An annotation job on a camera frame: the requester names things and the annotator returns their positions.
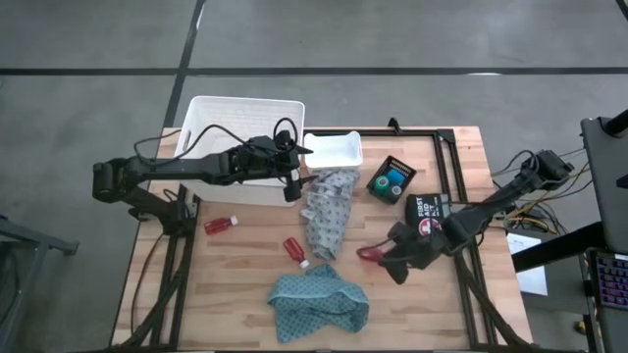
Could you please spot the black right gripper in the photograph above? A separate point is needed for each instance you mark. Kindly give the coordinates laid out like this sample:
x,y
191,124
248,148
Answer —
x,y
417,245

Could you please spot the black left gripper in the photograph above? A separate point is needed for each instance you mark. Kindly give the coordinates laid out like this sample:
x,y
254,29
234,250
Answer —
x,y
267,159

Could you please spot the red bottle with white cap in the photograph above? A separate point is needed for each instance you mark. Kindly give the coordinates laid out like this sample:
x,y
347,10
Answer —
x,y
293,249
370,254
218,225

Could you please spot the small white plastic bin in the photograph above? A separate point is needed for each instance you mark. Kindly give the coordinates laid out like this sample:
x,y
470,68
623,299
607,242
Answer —
x,y
333,152

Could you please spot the grey square-print cloth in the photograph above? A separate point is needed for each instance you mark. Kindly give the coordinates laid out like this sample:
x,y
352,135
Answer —
x,y
329,216

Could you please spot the dark green bandage roll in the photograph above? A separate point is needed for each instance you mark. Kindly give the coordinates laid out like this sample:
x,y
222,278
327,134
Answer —
x,y
396,191

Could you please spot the teal star-print cloth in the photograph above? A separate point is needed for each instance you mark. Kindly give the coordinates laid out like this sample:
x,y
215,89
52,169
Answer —
x,y
319,304

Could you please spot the large white plastic basket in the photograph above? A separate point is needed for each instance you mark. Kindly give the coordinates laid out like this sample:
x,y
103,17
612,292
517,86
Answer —
x,y
235,115

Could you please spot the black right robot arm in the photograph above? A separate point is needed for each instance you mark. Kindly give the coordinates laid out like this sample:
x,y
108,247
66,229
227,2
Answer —
x,y
490,206

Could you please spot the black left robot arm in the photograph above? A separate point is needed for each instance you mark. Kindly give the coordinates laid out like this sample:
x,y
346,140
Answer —
x,y
167,169

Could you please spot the black first aid kit pouch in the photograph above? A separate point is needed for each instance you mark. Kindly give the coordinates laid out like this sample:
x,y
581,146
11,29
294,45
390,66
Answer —
x,y
427,208

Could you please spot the blue bandage roll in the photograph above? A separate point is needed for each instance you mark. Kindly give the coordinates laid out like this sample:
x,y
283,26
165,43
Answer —
x,y
395,176

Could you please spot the small black plastic crate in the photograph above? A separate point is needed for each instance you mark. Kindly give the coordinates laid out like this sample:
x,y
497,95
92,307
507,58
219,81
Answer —
x,y
404,169

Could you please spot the white paper sheet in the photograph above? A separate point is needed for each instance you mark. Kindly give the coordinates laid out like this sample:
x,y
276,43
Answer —
x,y
535,282

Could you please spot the black stand bar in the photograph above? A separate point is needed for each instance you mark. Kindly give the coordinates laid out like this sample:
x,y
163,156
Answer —
x,y
554,247

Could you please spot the backlit black keyboard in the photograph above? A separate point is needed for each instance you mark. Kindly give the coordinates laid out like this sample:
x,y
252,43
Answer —
x,y
613,279

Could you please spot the grey metal rack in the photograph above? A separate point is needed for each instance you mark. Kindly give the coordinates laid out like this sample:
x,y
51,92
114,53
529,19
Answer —
x,y
29,237

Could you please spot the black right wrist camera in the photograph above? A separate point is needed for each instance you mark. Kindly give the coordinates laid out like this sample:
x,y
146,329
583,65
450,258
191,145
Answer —
x,y
397,273

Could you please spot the black frame clamp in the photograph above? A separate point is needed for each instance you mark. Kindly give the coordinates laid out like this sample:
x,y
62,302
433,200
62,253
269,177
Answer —
x,y
395,125

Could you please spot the black aluminium table frame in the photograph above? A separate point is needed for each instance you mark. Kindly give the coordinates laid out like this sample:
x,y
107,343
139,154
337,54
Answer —
x,y
417,132

